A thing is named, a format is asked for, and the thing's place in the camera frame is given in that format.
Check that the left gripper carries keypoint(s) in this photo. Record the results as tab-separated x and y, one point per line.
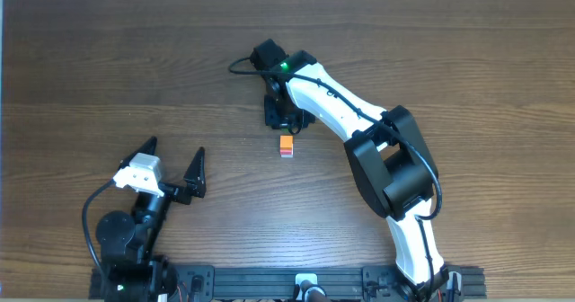
177	194

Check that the orange cube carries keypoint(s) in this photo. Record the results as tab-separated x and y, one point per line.
286	142

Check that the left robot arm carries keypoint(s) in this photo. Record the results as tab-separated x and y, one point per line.
126	243

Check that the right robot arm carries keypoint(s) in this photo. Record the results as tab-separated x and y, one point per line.
323	104

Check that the white cube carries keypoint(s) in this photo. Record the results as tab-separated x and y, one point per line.
287	155

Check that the red cube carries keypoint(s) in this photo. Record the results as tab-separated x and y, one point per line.
287	151

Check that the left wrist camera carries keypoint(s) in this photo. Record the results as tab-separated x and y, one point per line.
139	176

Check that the mounting rail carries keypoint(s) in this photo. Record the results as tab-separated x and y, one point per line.
256	283

